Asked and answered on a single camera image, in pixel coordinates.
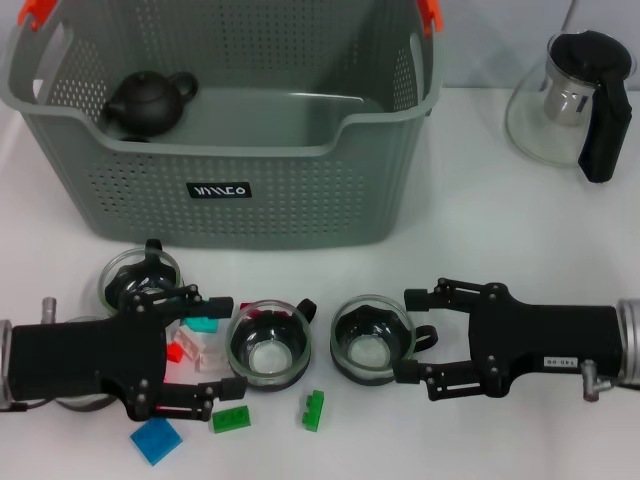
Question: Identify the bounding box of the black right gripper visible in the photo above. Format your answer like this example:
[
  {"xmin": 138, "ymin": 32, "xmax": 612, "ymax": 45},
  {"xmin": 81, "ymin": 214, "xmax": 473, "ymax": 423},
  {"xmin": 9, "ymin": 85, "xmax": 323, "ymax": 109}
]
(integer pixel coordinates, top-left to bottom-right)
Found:
[{"xmin": 394, "ymin": 277, "xmax": 624, "ymax": 402}]

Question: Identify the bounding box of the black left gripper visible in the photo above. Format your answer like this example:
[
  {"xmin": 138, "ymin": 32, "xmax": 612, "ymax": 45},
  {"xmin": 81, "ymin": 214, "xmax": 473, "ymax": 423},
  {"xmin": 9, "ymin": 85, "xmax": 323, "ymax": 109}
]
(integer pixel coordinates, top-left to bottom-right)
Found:
[{"xmin": 8, "ymin": 283, "xmax": 249, "ymax": 421}]

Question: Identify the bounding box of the glass teacup black sleeve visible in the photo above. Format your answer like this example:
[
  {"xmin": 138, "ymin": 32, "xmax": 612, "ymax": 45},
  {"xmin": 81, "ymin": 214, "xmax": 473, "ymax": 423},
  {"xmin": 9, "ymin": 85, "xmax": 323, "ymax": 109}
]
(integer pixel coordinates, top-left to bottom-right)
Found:
[
  {"xmin": 47, "ymin": 314, "xmax": 121, "ymax": 415},
  {"xmin": 97, "ymin": 238, "xmax": 182, "ymax": 316},
  {"xmin": 329, "ymin": 294, "xmax": 439, "ymax": 387},
  {"xmin": 224, "ymin": 297, "xmax": 319, "ymax": 394}
]

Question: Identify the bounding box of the green stepped toy brick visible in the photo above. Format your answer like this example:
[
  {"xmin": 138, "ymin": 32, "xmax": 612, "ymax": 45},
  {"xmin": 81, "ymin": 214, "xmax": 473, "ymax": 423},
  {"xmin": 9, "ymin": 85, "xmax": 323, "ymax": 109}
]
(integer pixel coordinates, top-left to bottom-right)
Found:
[{"xmin": 300, "ymin": 389, "xmax": 325, "ymax": 432}]

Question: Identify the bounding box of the grey perforated storage basket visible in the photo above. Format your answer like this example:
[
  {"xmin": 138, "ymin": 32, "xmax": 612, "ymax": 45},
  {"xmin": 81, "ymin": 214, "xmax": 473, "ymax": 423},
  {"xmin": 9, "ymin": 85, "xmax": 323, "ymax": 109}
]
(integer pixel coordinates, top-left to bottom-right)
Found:
[{"xmin": 0, "ymin": 0, "xmax": 446, "ymax": 250}]

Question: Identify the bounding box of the teal square toy plate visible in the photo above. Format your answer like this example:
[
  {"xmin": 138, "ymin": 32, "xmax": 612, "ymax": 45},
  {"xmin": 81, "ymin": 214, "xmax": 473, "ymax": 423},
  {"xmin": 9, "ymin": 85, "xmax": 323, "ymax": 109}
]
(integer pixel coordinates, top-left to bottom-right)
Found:
[{"xmin": 182, "ymin": 312, "xmax": 221, "ymax": 335}]

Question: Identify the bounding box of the dark red toy brick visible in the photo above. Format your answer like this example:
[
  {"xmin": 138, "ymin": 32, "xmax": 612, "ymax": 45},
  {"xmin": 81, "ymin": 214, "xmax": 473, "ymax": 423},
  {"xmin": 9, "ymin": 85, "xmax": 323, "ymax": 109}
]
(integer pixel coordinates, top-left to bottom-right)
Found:
[{"xmin": 238, "ymin": 301, "xmax": 290, "ymax": 321}]

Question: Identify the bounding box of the green rectangular toy brick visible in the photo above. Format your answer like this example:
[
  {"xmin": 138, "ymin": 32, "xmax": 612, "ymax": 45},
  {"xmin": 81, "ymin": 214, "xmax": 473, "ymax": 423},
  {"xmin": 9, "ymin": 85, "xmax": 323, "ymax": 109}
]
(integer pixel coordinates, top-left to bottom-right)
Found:
[{"xmin": 210, "ymin": 404, "xmax": 252, "ymax": 434}]

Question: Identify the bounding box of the blue square toy plate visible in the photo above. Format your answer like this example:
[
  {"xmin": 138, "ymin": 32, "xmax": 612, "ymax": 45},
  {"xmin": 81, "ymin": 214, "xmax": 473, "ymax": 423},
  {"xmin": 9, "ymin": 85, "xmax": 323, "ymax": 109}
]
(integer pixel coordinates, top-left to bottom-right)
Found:
[{"xmin": 129, "ymin": 417, "xmax": 184, "ymax": 467}]

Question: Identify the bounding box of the black clay teapot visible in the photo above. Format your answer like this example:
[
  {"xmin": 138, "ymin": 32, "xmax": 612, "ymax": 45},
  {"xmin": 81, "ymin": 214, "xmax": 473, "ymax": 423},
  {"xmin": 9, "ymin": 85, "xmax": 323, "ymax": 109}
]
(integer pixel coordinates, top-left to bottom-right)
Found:
[{"xmin": 102, "ymin": 70, "xmax": 200, "ymax": 139}]

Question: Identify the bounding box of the right gripper plug cable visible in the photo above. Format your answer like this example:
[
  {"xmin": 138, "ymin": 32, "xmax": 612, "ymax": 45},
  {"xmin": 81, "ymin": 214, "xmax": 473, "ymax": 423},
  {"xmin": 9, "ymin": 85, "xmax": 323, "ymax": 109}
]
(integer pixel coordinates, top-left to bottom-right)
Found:
[{"xmin": 579, "ymin": 359, "xmax": 640, "ymax": 402}]

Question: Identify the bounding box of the glass carafe black handle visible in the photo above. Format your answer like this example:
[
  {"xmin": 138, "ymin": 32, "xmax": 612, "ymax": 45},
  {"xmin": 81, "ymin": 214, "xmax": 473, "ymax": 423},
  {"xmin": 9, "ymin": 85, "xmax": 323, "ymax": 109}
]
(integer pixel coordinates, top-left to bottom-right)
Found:
[{"xmin": 504, "ymin": 29, "xmax": 637, "ymax": 185}]

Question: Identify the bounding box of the orange basket carry handle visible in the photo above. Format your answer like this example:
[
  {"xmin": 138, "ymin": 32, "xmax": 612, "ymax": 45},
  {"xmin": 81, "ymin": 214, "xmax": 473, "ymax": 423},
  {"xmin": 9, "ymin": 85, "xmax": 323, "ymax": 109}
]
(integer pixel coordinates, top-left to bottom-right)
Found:
[{"xmin": 17, "ymin": 0, "xmax": 446, "ymax": 37}]

